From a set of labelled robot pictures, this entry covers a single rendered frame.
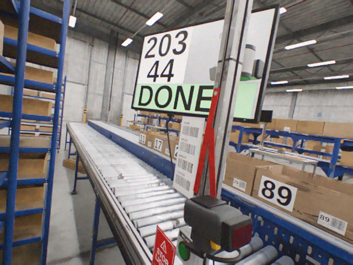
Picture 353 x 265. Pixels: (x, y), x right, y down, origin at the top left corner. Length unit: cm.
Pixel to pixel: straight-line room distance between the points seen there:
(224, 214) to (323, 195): 65
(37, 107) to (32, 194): 59
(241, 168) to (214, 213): 77
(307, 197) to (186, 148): 63
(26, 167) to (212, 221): 137
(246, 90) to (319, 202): 59
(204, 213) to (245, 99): 31
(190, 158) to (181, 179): 7
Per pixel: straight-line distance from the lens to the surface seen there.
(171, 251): 54
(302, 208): 96
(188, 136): 44
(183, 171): 45
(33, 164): 154
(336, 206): 92
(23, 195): 161
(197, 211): 34
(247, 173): 105
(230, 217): 32
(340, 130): 554
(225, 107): 38
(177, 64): 64
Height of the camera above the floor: 123
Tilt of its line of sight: 4 degrees down
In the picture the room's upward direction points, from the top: 8 degrees clockwise
